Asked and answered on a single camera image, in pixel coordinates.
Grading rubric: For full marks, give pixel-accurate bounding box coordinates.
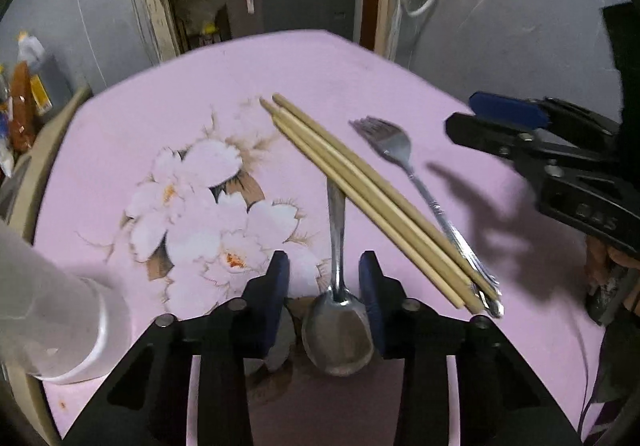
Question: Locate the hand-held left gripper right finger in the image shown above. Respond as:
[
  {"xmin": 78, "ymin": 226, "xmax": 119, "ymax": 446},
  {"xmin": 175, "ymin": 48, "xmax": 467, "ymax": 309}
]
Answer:
[{"xmin": 357, "ymin": 250, "xmax": 583, "ymax": 446}]

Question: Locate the white plastic utensil basket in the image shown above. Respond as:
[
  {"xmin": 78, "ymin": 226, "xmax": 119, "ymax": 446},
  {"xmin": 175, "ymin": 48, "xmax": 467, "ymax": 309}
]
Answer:
[{"xmin": 0, "ymin": 218, "xmax": 132, "ymax": 385}]

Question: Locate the metal spoon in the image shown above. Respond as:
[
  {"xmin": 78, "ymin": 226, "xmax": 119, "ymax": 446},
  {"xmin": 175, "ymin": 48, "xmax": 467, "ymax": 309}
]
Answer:
[{"xmin": 301, "ymin": 176, "xmax": 375, "ymax": 377}]

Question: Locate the person's right hand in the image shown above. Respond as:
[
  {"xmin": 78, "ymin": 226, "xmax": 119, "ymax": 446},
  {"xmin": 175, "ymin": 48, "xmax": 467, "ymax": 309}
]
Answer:
[{"xmin": 585, "ymin": 233, "xmax": 640, "ymax": 327}]

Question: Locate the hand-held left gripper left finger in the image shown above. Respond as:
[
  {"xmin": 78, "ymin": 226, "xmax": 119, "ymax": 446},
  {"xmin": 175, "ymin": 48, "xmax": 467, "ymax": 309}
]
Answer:
[{"xmin": 62, "ymin": 250, "xmax": 291, "ymax": 446}]

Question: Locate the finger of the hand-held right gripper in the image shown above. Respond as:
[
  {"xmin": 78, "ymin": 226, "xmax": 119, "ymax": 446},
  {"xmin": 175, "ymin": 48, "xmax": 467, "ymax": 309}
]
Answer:
[
  {"xmin": 469, "ymin": 91, "xmax": 622, "ymax": 153},
  {"xmin": 444, "ymin": 112, "xmax": 617, "ymax": 188}
]

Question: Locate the brown food packet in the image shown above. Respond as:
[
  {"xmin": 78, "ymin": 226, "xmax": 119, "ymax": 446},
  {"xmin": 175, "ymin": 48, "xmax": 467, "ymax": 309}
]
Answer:
[{"xmin": 9, "ymin": 60, "xmax": 40, "ymax": 153}]

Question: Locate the grey cabinet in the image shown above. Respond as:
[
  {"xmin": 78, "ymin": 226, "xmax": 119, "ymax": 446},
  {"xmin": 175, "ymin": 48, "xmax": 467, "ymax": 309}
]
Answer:
[{"xmin": 226, "ymin": 0, "xmax": 359, "ymax": 41}]

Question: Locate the metal fork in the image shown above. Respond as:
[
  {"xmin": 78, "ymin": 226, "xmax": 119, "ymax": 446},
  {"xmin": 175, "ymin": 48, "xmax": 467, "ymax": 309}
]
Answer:
[{"xmin": 348, "ymin": 116, "xmax": 505, "ymax": 319}]

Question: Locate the large oil jug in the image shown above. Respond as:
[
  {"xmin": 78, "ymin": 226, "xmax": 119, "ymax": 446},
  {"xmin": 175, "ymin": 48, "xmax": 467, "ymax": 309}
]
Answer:
[{"xmin": 29, "ymin": 73, "xmax": 55, "ymax": 116}]

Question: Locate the pink floral tablecloth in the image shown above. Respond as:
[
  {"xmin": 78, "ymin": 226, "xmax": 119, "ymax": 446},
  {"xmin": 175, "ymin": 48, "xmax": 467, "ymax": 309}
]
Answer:
[{"xmin": 35, "ymin": 28, "xmax": 621, "ymax": 446}]

